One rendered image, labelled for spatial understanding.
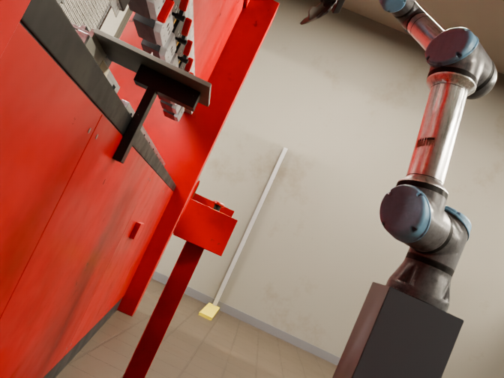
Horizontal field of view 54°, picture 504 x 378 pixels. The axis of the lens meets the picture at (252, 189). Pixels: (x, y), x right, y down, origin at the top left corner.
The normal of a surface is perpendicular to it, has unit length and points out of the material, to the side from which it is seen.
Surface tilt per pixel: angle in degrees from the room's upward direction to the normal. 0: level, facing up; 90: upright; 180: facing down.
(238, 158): 90
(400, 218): 97
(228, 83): 90
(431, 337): 90
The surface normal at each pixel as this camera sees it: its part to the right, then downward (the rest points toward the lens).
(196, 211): 0.15, -0.04
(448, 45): -0.62, -0.50
